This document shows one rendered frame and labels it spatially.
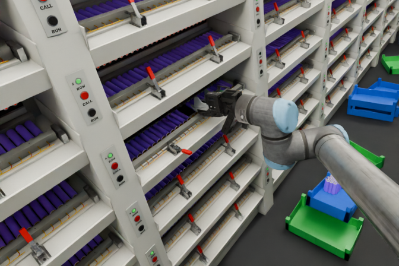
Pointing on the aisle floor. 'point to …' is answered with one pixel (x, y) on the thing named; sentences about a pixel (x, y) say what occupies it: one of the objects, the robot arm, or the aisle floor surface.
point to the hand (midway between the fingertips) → (197, 105)
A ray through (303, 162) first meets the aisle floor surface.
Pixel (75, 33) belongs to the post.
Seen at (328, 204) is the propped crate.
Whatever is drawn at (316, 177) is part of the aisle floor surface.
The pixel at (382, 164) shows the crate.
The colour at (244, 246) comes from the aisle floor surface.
